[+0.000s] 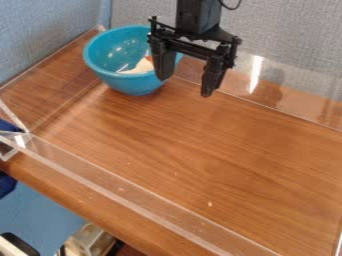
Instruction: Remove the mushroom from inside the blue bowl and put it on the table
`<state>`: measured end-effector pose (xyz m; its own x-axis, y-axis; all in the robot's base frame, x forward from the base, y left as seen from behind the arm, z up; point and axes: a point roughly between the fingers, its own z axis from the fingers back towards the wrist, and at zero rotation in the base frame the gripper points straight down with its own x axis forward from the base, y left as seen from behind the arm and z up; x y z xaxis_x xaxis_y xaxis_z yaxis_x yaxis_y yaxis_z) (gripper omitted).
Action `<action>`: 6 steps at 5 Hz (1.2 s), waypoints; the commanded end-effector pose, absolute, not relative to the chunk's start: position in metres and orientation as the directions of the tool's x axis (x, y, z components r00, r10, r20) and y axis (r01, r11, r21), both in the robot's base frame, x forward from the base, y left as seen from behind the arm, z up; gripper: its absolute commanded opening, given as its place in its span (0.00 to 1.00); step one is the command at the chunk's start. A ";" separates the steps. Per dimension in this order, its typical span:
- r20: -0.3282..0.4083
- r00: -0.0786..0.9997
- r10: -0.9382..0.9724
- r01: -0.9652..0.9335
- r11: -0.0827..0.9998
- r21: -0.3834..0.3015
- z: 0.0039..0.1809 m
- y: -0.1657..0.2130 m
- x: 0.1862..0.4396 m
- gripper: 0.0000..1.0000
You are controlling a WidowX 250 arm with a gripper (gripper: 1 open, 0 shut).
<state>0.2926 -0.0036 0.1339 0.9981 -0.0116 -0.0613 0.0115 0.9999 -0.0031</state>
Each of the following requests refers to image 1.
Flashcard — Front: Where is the beige metal frame below table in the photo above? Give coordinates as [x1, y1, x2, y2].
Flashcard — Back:
[54, 222, 116, 256]

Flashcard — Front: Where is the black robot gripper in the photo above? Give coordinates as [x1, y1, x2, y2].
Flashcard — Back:
[148, 14, 241, 97]

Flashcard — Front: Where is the white plush mushroom toy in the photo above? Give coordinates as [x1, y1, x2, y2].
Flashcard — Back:
[120, 55, 153, 74]

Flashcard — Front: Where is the clear acrylic tray barrier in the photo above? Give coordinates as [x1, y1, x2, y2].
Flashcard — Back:
[0, 36, 342, 256]

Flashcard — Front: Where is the dark blue cloth object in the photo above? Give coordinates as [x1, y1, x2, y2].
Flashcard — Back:
[0, 118, 21, 199]

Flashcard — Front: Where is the blue plastic bowl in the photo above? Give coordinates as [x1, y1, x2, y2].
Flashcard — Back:
[81, 24, 185, 97]

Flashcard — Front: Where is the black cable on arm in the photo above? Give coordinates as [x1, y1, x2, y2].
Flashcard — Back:
[216, 0, 244, 11]

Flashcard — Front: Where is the black white object bottom left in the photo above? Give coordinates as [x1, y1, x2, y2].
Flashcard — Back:
[0, 233, 40, 256]

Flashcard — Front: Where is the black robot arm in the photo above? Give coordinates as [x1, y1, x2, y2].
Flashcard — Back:
[147, 0, 241, 97]

